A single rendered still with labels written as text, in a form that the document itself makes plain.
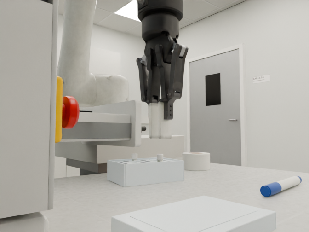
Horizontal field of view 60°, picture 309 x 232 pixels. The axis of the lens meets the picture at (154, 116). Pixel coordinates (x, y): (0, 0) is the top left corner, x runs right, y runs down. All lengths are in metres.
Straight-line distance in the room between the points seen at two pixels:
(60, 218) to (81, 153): 0.61
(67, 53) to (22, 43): 0.79
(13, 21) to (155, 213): 0.19
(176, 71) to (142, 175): 0.19
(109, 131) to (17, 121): 0.43
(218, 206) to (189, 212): 0.04
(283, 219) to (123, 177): 0.25
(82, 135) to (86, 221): 0.30
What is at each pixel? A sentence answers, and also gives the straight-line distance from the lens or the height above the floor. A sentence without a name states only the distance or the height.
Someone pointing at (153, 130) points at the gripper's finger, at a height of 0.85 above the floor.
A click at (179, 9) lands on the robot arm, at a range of 0.55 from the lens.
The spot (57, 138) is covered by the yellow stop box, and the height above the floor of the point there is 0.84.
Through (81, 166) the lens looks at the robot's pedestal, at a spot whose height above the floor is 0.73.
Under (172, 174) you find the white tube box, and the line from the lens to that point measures 0.51.
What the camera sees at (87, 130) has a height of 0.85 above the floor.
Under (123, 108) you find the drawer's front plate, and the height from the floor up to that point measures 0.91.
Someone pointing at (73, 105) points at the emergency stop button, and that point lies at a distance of 0.33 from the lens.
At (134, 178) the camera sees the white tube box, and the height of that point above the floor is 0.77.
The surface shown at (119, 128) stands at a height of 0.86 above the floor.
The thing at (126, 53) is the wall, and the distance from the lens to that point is 5.36.
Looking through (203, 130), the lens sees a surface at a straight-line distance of 4.48.
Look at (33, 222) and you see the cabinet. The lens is 0.19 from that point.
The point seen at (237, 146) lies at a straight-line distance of 4.10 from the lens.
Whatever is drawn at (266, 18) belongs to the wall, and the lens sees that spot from 4.21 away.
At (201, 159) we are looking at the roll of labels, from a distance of 0.66.
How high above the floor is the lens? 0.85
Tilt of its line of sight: 4 degrees up
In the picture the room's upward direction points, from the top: straight up
